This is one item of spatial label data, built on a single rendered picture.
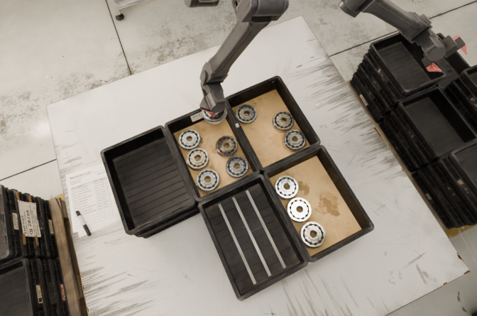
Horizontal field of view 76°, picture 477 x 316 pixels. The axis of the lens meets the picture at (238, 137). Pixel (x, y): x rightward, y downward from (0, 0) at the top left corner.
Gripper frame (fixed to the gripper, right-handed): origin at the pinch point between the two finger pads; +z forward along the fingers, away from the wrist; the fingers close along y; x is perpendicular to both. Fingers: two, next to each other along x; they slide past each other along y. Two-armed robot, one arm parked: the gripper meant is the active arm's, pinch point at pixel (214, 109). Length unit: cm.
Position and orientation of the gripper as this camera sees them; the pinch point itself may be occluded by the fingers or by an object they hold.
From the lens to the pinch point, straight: 129.1
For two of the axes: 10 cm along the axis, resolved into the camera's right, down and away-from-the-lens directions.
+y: 3.3, -8.7, 3.6
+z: 0.4, 3.9, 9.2
